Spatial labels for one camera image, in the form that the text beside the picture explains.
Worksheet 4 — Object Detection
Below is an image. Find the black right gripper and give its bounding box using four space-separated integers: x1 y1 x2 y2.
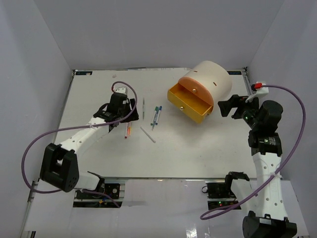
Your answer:
218 94 263 130

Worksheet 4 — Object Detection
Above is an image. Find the thin green pen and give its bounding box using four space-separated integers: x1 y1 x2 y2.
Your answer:
142 98 145 120

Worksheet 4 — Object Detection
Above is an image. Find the yellow drawer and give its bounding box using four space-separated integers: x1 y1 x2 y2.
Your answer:
167 83 213 123

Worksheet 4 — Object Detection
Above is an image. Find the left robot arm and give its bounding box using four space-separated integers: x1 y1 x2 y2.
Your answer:
40 92 139 198

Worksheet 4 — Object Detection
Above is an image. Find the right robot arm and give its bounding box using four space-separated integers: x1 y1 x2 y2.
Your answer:
218 95 297 238

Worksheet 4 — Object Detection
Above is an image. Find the red cap marker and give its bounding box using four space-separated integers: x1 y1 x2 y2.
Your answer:
125 122 132 139

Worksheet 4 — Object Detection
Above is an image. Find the cream round drawer cabinet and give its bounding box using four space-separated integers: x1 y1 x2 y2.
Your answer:
184 60 232 105

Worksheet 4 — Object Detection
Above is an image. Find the dark XDOF logo sticker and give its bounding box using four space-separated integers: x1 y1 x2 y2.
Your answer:
227 70 242 75

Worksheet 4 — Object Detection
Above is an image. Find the white pen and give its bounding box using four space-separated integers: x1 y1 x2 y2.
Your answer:
140 126 156 143

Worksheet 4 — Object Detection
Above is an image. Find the green cap white marker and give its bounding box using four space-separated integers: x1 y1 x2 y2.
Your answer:
151 106 159 125

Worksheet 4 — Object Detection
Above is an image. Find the pink top drawer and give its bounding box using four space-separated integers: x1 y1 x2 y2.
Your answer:
178 76 214 107

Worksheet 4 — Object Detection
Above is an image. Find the blue cap white marker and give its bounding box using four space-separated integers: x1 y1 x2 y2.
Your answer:
155 105 162 125

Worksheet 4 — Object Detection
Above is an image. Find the left XDOF logo sticker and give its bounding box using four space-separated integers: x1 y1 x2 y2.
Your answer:
75 71 93 75

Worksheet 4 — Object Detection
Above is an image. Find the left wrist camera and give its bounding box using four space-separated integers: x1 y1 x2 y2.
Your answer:
114 87 128 95

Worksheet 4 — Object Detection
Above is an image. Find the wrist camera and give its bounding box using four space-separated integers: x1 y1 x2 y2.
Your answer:
114 87 128 95
246 82 269 102

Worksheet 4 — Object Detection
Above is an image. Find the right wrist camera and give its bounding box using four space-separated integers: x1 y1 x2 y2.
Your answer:
246 82 269 102

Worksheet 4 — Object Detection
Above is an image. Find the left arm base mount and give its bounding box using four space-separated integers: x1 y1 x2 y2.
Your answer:
73 181 125 208

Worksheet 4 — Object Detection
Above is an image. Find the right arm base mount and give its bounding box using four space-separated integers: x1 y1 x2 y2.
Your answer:
201 172 250 210

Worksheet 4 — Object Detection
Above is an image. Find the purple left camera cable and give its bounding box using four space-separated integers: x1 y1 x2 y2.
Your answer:
21 81 138 208

